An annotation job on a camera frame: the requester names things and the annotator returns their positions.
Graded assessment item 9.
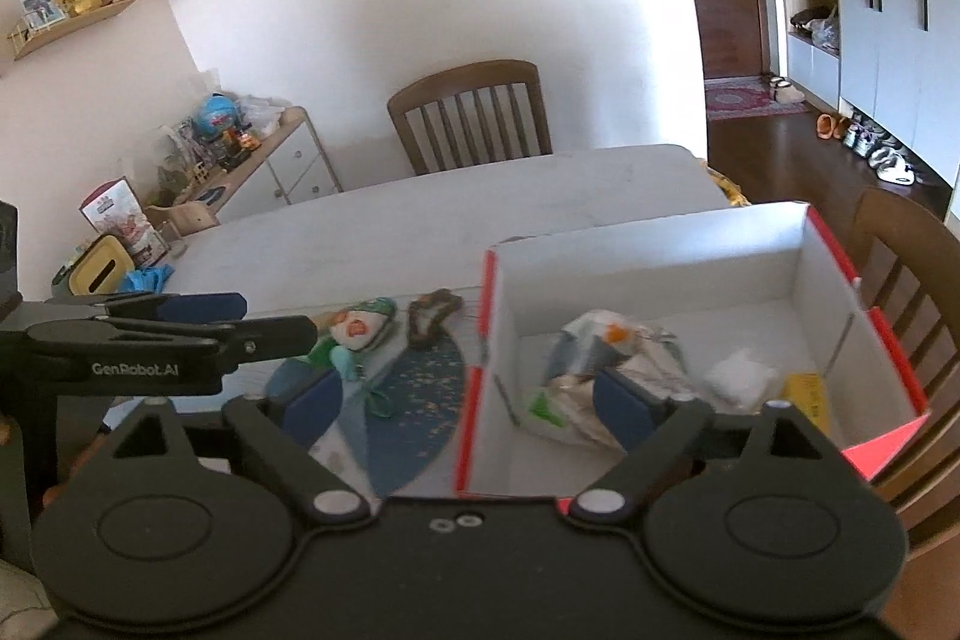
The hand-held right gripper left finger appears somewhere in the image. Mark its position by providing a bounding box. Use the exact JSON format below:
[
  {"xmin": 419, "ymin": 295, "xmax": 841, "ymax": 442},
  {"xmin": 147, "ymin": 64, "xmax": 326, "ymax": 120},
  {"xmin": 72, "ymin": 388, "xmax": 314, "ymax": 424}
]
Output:
[{"xmin": 112, "ymin": 368, "xmax": 376, "ymax": 522}]

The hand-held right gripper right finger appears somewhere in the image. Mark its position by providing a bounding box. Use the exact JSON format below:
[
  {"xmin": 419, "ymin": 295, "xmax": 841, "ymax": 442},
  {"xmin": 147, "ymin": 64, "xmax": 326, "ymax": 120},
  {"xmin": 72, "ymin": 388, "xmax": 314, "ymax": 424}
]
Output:
[{"xmin": 570, "ymin": 366, "xmax": 841, "ymax": 521}]

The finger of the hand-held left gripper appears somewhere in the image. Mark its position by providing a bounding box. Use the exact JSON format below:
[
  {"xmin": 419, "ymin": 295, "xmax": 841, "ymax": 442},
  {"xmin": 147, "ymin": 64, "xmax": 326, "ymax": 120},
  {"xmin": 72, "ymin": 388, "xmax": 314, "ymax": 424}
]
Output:
[
  {"xmin": 45, "ymin": 291, "xmax": 248, "ymax": 324},
  {"xmin": 26, "ymin": 314, "xmax": 319, "ymax": 395}
]

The silver foil snack bag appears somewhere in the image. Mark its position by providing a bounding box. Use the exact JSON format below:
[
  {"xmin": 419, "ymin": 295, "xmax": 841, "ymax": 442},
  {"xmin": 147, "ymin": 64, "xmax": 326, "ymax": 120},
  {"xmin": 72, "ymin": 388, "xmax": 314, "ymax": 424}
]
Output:
[{"xmin": 525, "ymin": 308, "xmax": 700, "ymax": 455}]

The colourful snack packet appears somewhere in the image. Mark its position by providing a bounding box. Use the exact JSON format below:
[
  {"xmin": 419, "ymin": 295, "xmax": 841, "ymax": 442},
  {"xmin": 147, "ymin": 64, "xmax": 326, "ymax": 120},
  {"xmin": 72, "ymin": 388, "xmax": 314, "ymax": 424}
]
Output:
[{"xmin": 311, "ymin": 297, "xmax": 398, "ymax": 380}]

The small cartoon face plush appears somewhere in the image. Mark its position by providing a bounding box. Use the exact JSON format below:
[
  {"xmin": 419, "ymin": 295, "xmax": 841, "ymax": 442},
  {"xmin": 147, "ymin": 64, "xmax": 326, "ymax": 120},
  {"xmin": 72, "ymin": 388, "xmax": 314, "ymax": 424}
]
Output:
[{"xmin": 709, "ymin": 347, "xmax": 779, "ymax": 414}]

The red and white cardboard box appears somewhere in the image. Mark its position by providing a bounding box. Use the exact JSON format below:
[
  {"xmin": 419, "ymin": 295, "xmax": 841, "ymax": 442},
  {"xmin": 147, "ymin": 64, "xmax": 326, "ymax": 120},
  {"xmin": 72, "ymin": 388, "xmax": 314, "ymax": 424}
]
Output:
[{"xmin": 455, "ymin": 201, "xmax": 931, "ymax": 502}]

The yellow cardboard box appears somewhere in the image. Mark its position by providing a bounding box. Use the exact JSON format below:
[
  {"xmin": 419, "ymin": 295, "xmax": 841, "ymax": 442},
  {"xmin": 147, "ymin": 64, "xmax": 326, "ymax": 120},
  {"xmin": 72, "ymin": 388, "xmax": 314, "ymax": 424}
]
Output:
[{"xmin": 782, "ymin": 372, "xmax": 833, "ymax": 437}]

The blue crumpled cloth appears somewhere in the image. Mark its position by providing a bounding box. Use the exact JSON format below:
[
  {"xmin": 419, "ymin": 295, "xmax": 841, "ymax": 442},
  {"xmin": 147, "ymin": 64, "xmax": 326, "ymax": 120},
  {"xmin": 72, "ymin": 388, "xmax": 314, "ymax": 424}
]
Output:
[{"xmin": 120, "ymin": 265, "xmax": 175, "ymax": 295}]

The small wooden child seat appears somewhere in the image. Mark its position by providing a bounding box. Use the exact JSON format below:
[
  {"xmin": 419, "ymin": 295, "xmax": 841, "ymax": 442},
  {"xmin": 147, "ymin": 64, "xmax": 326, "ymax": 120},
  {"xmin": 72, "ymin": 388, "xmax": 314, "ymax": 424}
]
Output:
[{"xmin": 145, "ymin": 201, "xmax": 220, "ymax": 244}]

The yellow tissue box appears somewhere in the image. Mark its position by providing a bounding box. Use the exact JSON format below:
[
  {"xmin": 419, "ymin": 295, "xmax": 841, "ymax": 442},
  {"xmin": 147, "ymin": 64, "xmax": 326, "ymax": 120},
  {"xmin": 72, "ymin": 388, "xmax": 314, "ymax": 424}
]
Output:
[{"xmin": 66, "ymin": 235, "xmax": 130, "ymax": 298}]

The red and white printed carton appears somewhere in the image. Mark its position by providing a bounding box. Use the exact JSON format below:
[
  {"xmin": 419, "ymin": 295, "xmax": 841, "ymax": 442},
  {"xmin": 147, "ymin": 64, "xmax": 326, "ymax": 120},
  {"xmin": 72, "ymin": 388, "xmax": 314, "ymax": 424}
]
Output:
[{"xmin": 81, "ymin": 177, "xmax": 170, "ymax": 262}]

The white sideboard with wooden top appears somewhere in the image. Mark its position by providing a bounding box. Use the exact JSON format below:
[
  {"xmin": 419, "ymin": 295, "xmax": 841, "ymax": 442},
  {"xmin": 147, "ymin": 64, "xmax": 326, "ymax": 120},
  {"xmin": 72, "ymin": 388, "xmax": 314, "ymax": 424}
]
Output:
[{"xmin": 210, "ymin": 106, "xmax": 344, "ymax": 223}]

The blue globe toy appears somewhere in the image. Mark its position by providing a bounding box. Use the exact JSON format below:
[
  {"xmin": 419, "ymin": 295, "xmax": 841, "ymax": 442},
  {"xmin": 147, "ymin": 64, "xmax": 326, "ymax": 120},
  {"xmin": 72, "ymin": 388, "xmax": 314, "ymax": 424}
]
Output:
[{"xmin": 193, "ymin": 94, "xmax": 245, "ymax": 140}]

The wooden dining chair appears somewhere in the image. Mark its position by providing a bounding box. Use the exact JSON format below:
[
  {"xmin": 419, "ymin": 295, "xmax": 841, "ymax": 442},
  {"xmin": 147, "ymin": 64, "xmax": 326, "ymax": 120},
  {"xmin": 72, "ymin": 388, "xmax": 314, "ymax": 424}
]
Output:
[
  {"xmin": 847, "ymin": 186, "xmax": 960, "ymax": 536},
  {"xmin": 387, "ymin": 59, "xmax": 554, "ymax": 176}
]

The patterned red door rug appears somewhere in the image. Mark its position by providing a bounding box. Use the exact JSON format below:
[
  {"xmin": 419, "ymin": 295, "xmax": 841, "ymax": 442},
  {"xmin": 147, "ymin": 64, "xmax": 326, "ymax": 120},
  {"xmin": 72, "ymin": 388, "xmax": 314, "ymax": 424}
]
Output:
[{"xmin": 705, "ymin": 76, "xmax": 811, "ymax": 122}]

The small photo card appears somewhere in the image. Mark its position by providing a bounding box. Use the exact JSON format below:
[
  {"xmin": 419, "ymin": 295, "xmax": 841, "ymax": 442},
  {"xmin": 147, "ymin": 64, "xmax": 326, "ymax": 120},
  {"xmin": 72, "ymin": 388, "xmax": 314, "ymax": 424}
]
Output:
[{"xmin": 16, "ymin": 0, "xmax": 65, "ymax": 29}]

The row of mixed shoes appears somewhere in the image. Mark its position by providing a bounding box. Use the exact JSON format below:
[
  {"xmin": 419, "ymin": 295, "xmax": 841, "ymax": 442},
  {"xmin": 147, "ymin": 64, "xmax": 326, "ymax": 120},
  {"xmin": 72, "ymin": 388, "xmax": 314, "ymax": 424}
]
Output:
[{"xmin": 844, "ymin": 115, "xmax": 917, "ymax": 186}]

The brown beaded bracelet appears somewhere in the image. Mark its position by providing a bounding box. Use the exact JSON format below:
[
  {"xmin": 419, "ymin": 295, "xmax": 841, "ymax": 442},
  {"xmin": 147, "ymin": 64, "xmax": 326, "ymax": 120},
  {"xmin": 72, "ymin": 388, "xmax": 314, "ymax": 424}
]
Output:
[{"xmin": 407, "ymin": 289, "xmax": 464, "ymax": 348}]

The wooden wall shelf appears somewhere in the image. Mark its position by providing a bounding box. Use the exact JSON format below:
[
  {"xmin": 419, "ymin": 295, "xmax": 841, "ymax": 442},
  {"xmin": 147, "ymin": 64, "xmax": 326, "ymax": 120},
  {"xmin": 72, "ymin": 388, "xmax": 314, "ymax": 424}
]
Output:
[{"xmin": 7, "ymin": 0, "xmax": 141, "ymax": 61}]

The white wall cabinet unit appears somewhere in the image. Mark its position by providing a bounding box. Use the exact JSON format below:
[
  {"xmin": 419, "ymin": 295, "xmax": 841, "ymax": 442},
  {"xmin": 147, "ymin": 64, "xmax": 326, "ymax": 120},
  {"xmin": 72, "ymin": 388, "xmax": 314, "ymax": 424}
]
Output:
[{"xmin": 772, "ymin": 0, "xmax": 960, "ymax": 191}]

